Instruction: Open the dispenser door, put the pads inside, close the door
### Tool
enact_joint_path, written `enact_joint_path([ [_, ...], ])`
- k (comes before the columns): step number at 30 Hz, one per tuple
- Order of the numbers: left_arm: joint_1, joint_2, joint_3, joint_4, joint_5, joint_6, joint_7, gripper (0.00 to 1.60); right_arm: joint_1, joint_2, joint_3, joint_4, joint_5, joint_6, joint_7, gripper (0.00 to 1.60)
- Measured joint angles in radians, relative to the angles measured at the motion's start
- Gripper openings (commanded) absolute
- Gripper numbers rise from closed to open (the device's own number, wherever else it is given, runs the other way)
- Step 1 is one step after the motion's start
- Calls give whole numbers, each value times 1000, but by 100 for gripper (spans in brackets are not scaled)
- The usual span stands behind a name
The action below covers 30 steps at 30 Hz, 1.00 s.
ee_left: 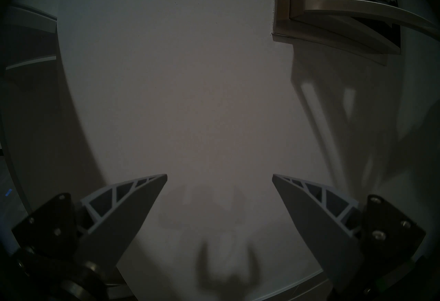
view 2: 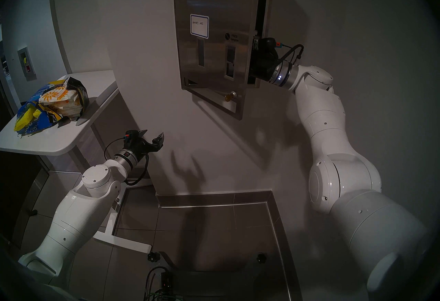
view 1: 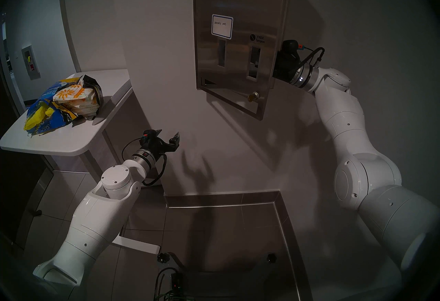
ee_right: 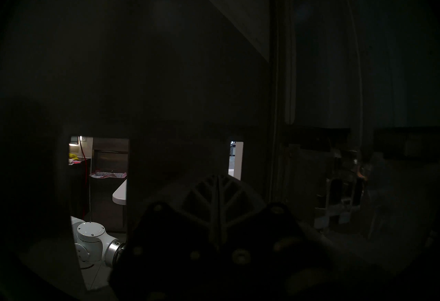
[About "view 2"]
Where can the black pad package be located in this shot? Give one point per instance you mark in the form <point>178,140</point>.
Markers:
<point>77,85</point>

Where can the grey wall alarm box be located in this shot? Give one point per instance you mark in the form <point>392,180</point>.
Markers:
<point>26,63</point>

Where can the dark robot base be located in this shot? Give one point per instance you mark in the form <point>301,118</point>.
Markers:
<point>220,283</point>

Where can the orange floral pad package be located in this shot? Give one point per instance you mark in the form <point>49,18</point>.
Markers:
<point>56,96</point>

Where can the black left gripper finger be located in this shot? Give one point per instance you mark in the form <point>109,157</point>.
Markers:
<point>158,139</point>
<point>142,132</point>

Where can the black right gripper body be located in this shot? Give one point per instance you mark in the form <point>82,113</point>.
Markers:
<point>263,63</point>

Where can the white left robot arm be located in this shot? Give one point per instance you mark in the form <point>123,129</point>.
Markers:
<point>79,214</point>

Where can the stainless steel wall dispenser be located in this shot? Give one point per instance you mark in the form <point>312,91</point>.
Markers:
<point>213,1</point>

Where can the free tampon sticker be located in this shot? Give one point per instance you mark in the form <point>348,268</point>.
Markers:
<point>227,36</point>

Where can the blue yellow pad package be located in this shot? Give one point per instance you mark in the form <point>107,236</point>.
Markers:
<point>31,121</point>

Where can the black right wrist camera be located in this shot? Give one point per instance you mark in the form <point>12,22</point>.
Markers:
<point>270,43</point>

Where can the white label blue border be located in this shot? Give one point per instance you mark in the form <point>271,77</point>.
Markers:
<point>199,27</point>

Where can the white table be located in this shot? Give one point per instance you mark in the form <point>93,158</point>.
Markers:
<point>51,138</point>

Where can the black box red light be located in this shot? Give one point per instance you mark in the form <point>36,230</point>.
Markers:
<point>166,281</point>

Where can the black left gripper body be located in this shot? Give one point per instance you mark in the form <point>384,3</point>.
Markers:
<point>142,147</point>

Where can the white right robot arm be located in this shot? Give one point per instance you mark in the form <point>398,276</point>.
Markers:
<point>326,114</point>

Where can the black star knob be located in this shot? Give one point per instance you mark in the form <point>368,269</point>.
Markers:
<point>154,257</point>
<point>261,258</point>

